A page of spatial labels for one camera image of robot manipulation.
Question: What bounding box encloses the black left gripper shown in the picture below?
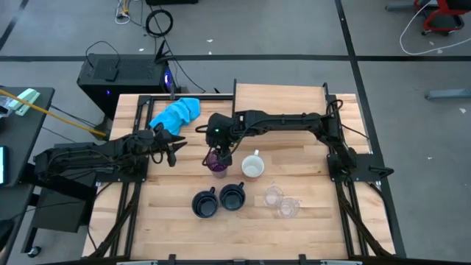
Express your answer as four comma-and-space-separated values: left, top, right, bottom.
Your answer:
149, 123, 188, 155

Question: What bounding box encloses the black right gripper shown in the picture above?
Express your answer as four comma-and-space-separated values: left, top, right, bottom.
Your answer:
204, 113, 237, 166

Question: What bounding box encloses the tall purple plastic tumbler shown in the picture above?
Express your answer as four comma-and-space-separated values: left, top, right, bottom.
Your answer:
205, 149, 229, 180

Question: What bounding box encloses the orange mug with white inside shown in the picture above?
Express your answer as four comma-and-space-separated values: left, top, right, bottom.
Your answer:
241, 149, 266, 181

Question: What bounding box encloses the black mug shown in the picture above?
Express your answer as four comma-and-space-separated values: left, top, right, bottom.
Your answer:
191, 186, 219, 219
219, 181, 247, 212

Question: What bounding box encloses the blue cloth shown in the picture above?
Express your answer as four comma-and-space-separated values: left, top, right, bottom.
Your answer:
149, 97, 202, 136

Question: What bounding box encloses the clear glass cup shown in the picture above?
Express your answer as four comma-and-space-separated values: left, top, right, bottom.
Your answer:
263, 185, 285, 209
277, 197, 301, 219

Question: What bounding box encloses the black computer tower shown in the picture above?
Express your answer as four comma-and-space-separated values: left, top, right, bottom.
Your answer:
76, 53, 174, 121

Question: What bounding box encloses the black wifi antenna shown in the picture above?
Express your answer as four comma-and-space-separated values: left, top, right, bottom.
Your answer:
154, 39, 172, 63

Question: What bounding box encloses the black cart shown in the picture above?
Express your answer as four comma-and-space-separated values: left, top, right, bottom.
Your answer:
21, 176, 97, 255

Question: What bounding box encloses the black side desk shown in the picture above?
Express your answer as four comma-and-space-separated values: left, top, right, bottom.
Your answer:
0, 86, 56, 188

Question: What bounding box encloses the mint green stapler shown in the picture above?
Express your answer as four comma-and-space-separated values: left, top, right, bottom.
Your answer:
7, 88, 40, 117

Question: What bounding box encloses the tablet screen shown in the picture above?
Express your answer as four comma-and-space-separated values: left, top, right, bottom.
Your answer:
0, 145, 10, 187

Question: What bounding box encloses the grey floor bar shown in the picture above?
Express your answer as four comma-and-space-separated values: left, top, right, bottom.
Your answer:
425, 87, 471, 101

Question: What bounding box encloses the red chair base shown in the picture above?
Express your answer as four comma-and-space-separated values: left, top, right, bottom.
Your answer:
414, 0, 471, 36

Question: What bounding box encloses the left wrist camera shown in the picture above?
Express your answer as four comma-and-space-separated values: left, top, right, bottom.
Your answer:
166, 145, 178, 168

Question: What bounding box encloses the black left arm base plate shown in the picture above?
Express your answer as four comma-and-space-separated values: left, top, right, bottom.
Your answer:
96, 146, 149, 184

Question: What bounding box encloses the black aluminium table frame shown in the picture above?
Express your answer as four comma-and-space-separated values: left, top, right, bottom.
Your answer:
88, 82, 406, 265

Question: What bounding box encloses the wooden shelf with black frame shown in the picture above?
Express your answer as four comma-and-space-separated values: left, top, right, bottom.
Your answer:
231, 79, 334, 143

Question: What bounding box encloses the coiled black cable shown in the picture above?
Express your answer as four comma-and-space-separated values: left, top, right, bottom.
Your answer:
145, 9, 174, 38

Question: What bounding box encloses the yellow rope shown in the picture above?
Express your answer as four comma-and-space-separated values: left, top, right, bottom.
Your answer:
0, 88, 107, 139

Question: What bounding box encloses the thin black computer cable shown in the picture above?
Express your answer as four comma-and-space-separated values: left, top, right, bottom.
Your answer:
85, 40, 121, 69

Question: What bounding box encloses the white and yellow cable bundle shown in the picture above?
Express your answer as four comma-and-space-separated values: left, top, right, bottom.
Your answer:
114, 0, 143, 27

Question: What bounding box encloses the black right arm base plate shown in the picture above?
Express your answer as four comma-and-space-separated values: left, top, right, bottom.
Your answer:
327, 152, 394, 183

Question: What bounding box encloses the white floor cable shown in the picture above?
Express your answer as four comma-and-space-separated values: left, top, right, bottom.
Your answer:
399, 0, 471, 56

